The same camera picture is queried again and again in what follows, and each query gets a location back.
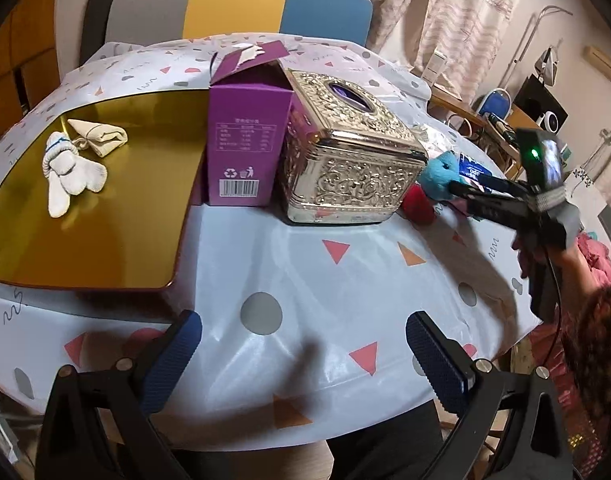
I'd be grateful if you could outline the white sock with blue stripe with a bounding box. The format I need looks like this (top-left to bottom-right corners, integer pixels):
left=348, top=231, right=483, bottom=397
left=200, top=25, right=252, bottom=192
left=42, top=130, right=109, bottom=219

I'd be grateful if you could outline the black monitor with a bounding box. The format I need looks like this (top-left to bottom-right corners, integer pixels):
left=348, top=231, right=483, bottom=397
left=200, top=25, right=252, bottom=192
left=512, top=75, right=569, bottom=122

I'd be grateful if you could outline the blue folding chair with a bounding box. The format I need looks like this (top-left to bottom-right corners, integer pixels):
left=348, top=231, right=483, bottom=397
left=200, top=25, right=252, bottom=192
left=477, top=88, right=512, bottom=119

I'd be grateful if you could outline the red fluffy sock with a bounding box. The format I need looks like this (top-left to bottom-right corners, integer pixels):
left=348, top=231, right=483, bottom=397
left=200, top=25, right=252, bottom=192
left=402, top=184, right=439, bottom=224

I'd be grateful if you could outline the pink cloth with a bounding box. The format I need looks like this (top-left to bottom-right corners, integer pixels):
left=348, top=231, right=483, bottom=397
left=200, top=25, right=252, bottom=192
left=577, top=232, right=611, bottom=292

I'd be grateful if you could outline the wooden door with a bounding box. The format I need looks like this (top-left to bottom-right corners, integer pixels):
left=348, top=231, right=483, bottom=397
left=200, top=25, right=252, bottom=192
left=0, top=0, right=62, bottom=147

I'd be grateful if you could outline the blue snack packet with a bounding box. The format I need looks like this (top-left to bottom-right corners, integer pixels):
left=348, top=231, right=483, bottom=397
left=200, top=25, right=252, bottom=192
left=455, top=154, right=494, bottom=182

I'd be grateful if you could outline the beige sock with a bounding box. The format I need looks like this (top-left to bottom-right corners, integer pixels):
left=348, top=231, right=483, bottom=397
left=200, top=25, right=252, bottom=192
left=66, top=118, right=129, bottom=159

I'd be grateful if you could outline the pink patterned curtain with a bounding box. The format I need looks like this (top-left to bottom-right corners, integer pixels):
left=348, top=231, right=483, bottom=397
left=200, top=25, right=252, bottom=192
left=280, top=0, right=536, bottom=68

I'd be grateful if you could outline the purple cardboard box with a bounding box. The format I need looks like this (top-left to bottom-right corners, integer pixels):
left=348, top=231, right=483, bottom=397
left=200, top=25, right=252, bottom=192
left=199, top=41, right=307, bottom=208

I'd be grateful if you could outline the grey yellow blue chair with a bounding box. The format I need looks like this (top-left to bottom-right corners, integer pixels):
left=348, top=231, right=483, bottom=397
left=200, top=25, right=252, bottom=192
left=80, top=0, right=374, bottom=67

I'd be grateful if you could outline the patterned tablecloth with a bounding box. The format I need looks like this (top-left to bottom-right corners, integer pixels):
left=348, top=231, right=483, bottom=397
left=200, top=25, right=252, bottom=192
left=0, top=35, right=549, bottom=453

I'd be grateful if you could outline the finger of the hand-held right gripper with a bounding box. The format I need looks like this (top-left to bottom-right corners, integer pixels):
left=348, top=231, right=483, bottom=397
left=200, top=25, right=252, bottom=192
left=478, top=172, right=532, bottom=197
left=448, top=179, right=529, bottom=233

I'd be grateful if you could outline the garment steamer head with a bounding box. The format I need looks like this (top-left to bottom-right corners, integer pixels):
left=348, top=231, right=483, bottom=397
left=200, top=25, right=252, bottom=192
left=534, top=46, right=562, bottom=84

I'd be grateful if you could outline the air conditioner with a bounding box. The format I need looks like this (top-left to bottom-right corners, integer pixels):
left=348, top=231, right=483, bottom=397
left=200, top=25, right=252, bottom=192
left=585, top=46, right=611, bottom=70

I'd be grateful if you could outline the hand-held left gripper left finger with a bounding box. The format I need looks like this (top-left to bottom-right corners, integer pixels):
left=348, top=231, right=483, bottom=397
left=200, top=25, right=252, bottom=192
left=35, top=310, right=203, bottom=480

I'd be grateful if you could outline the gold tray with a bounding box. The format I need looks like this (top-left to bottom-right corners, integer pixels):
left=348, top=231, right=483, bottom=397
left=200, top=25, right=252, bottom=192
left=0, top=91, right=212, bottom=292

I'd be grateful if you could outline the person's right forearm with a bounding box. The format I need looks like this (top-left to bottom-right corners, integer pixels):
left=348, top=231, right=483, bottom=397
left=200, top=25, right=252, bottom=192
left=551, top=246, right=611, bottom=428

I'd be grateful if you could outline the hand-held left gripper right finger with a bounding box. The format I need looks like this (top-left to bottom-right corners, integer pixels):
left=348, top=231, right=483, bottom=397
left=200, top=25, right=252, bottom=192
left=406, top=311, right=572, bottom=480

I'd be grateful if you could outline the silver ornate tissue box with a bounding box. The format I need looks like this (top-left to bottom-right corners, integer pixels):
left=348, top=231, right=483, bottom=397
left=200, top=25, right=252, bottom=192
left=279, top=70, right=429, bottom=225

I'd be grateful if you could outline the person's right hand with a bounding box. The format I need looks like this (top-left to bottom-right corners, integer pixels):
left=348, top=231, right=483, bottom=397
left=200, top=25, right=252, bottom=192
left=510, top=236, right=537, bottom=281

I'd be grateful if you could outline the white box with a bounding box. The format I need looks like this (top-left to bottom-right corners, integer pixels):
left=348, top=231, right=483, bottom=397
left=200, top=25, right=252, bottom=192
left=422, top=52, right=449, bottom=84

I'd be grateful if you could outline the metal steamer pole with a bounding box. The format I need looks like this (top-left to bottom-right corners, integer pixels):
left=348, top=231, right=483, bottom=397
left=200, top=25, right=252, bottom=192
left=502, top=5, right=577, bottom=92

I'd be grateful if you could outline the blue plush toy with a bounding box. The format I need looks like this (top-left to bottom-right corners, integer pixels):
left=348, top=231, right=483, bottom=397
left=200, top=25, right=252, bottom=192
left=417, top=150, right=467, bottom=206

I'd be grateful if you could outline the wooden side table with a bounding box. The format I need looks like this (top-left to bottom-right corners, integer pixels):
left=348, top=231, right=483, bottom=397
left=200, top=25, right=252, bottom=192
left=427, top=84, right=489, bottom=133

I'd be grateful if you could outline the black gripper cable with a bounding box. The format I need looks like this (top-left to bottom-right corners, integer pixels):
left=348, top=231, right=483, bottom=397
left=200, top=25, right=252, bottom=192
left=544, top=250, right=567, bottom=376

